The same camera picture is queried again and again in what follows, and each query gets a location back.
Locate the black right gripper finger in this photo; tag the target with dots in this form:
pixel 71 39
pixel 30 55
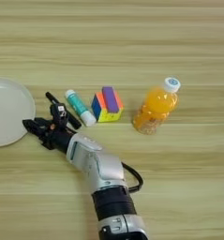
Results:
pixel 44 121
pixel 35 127

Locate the round beige plate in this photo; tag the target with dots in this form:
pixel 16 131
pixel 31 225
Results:
pixel 10 112

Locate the multicoloured puzzle cube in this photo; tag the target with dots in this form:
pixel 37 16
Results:
pixel 108 117

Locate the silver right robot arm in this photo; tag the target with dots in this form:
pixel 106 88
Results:
pixel 101 168

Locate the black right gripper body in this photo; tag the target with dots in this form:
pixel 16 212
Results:
pixel 58 139

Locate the black marker pen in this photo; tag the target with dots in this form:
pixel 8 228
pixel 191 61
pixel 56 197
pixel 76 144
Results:
pixel 73 122

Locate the teal and white glue stick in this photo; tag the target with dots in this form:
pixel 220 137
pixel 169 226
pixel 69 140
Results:
pixel 79 106

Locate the purple rectangular block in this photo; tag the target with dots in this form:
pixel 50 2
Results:
pixel 110 99

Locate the orange juice bottle white cap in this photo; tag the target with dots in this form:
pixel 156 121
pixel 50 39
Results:
pixel 155 108

